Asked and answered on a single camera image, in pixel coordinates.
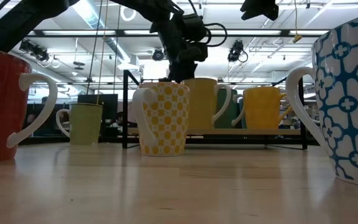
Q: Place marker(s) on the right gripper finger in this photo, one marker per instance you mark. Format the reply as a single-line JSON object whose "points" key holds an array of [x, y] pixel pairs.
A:
{"points": [[259, 7]]}

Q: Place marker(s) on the white mug yellow dots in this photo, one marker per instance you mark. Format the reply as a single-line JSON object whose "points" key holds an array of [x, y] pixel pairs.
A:
{"points": [[166, 121]]}

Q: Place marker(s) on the light blue mug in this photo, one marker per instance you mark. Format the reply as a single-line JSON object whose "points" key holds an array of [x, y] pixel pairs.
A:
{"points": [[242, 123]]}

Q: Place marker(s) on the yellow faceted mug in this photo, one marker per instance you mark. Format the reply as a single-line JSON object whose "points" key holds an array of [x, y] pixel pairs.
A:
{"points": [[261, 109]]}

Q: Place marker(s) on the white mug blue floral pattern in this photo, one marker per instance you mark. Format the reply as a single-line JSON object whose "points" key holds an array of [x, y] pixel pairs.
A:
{"points": [[346, 102]]}

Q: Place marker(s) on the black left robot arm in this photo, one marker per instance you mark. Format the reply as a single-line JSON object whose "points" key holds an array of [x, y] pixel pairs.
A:
{"points": [[17, 21]]}

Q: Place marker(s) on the black rig crossbar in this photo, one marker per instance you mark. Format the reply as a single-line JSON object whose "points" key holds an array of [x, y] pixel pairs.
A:
{"points": [[120, 32]]}

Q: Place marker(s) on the person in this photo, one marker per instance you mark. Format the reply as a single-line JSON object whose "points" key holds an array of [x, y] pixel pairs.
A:
{"points": [[119, 119], [44, 100]]}

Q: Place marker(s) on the black computer monitor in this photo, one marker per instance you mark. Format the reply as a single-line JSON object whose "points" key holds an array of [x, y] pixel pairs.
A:
{"points": [[98, 105]]}

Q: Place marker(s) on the dark disc fixture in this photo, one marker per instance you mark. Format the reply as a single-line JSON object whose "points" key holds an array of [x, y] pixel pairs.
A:
{"points": [[79, 63]]}

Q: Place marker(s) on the black round camera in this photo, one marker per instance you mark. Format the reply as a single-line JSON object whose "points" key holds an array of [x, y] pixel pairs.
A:
{"points": [[156, 55]]}

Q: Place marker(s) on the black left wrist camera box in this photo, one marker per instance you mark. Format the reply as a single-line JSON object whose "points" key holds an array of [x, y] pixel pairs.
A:
{"points": [[194, 28]]}

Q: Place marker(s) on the grey ventilation duct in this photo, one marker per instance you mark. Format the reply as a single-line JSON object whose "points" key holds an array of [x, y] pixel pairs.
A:
{"points": [[117, 51]]}

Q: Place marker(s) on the black frame wooden shelf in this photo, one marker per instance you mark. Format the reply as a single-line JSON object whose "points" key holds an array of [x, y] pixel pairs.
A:
{"points": [[259, 132]]}

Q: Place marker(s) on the black camera cluster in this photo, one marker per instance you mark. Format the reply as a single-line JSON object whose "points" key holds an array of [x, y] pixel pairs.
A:
{"points": [[37, 53]]}

